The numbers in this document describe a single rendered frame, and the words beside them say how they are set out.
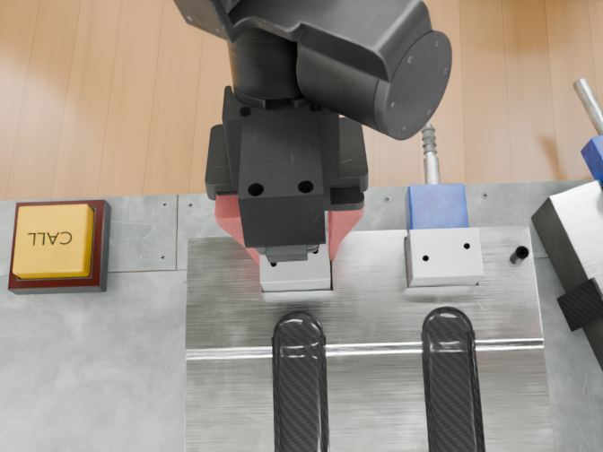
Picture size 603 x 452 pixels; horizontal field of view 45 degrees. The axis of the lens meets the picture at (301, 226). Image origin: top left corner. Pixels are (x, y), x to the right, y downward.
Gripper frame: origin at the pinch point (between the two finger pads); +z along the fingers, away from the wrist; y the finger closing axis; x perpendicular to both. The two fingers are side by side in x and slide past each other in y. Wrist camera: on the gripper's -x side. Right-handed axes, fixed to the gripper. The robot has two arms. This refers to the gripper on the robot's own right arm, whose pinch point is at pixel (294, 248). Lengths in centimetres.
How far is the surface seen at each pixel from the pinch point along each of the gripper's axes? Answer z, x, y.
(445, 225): -0.2, 1.4, 11.2
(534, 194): 6.2, 11.6, 21.4
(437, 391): 7.4, -7.9, 9.7
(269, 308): 3.4, -2.7, -2.1
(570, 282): 8.7, 3.0, 22.6
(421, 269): 0.3, -2.4, 8.9
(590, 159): 1.1, 9.9, 24.8
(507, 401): 7.5, -8.8, 14.5
